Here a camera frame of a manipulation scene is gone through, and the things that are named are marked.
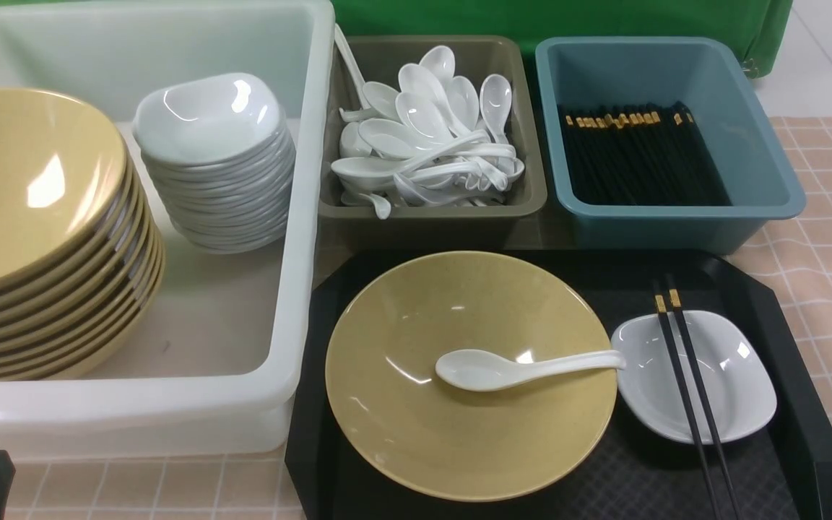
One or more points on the yellow noodle bowl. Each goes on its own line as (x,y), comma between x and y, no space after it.
(446,442)

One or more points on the white ceramic soup spoon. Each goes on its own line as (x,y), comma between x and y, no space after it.
(483,371)

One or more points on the black chopstick gold band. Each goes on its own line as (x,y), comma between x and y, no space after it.
(678,308)
(696,437)

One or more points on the small white sauce dish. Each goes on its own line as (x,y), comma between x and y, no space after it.
(739,389)

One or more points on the stack of yellow bowls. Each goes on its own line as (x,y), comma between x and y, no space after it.
(81,257)

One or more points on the large white plastic tub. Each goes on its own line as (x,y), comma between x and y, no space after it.
(213,364)

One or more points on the stack of white dishes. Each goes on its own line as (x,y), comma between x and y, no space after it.
(221,157)

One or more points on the pile of white soup spoons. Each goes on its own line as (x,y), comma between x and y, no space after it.
(436,139)

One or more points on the olive plastic spoon bin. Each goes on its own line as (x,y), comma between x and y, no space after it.
(379,58)

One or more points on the bundle of black chopsticks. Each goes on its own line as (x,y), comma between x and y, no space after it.
(644,155)

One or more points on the blue plastic chopstick bin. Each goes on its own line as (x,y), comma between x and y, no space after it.
(587,72)

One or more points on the pink checkered tablecloth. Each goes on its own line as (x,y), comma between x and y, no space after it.
(793,257)

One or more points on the green cloth backdrop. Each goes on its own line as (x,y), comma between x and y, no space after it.
(752,30)

